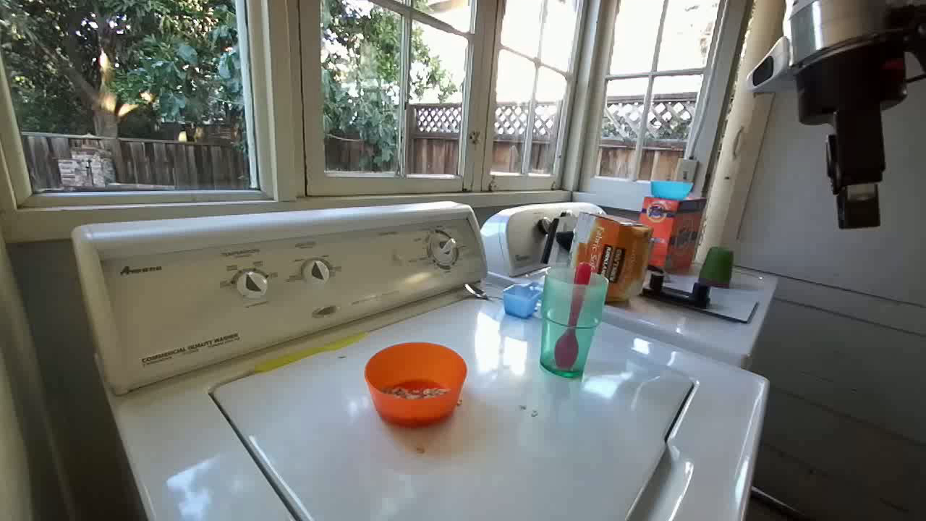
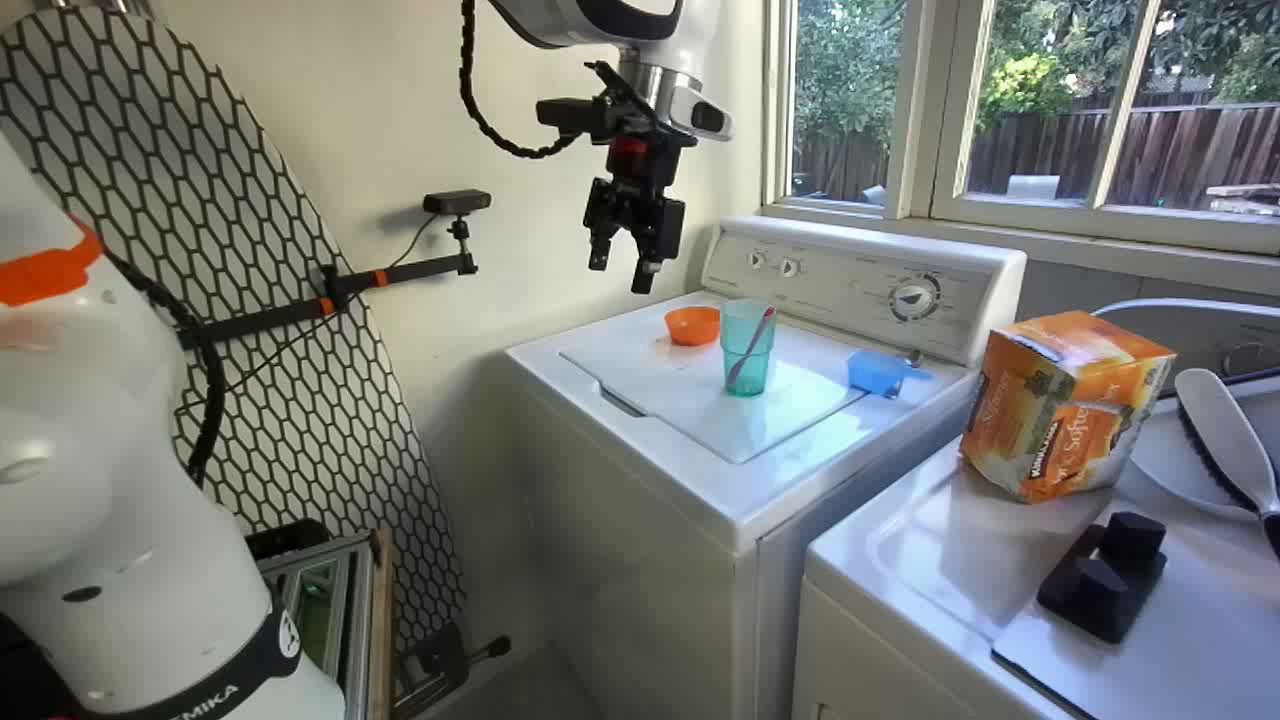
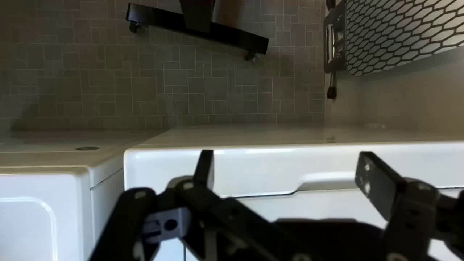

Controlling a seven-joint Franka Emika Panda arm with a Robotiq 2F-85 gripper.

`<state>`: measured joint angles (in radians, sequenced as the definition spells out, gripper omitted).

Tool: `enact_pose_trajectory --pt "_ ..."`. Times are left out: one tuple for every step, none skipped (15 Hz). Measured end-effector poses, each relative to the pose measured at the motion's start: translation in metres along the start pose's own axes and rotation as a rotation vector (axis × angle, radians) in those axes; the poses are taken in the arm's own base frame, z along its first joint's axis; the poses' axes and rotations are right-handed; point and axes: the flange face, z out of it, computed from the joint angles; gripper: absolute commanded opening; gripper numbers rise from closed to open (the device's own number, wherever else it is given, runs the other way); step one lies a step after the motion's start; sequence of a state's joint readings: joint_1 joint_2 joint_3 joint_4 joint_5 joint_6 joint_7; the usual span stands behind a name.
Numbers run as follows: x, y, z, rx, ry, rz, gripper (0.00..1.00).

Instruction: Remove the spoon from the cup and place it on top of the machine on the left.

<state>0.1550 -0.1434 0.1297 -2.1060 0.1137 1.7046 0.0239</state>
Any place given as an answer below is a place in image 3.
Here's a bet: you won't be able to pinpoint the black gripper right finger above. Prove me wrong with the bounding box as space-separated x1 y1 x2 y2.
355 151 439 232

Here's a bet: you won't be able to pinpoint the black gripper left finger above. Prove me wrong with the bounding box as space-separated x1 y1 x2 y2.
168 151 271 245

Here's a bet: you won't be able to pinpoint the white washing machine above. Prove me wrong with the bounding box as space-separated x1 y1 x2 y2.
123 127 464 227

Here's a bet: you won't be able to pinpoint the black mesh chair back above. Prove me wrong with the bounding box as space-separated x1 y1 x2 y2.
323 0 464 100

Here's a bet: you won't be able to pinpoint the black office chair base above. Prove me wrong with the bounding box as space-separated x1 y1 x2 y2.
126 0 269 61

